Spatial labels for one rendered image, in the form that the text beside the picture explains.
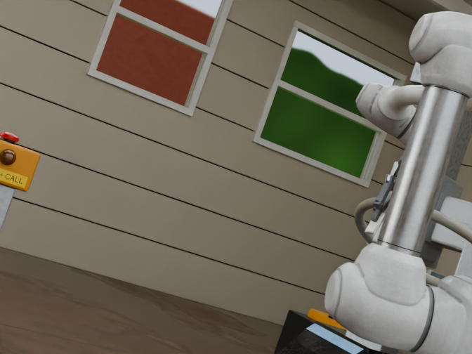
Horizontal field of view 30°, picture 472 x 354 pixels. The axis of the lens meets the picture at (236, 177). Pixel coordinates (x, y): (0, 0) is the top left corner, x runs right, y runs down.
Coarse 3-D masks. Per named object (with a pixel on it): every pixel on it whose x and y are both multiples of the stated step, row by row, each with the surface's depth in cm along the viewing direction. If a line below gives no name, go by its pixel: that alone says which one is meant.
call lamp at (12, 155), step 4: (4, 152) 166; (8, 152) 166; (12, 152) 167; (0, 156) 166; (4, 156) 166; (8, 156) 166; (12, 156) 167; (0, 160) 167; (4, 160) 166; (8, 160) 167; (12, 160) 167; (8, 164) 167
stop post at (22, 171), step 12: (0, 144) 167; (12, 144) 168; (24, 156) 169; (36, 156) 170; (0, 168) 167; (12, 168) 168; (24, 168) 169; (0, 180) 167; (12, 180) 168; (24, 180) 169; (0, 192) 170; (12, 192) 170; (0, 204) 170; (0, 216) 170; (0, 228) 170
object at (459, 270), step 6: (468, 246) 307; (462, 252) 308; (468, 252) 306; (462, 258) 307; (468, 258) 306; (462, 264) 306; (468, 264) 305; (456, 270) 307; (462, 270) 306; (468, 270) 305; (468, 276) 304
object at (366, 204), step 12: (360, 204) 254; (372, 204) 248; (360, 216) 260; (432, 216) 234; (444, 216) 234; (360, 228) 267; (456, 228) 233; (468, 228) 233; (468, 240) 234; (432, 276) 274
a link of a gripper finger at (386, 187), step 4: (392, 176) 240; (392, 180) 240; (384, 184) 241; (388, 184) 240; (392, 184) 240; (384, 188) 240; (388, 188) 239; (380, 192) 240; (384, 192) 239; (388, 192) 239; (376, 196) 240; (380, 196) 239; (384, 196) 238; (376, 200) 239; (380, 200) 238; (384, 200) 239; (380, 204) 238
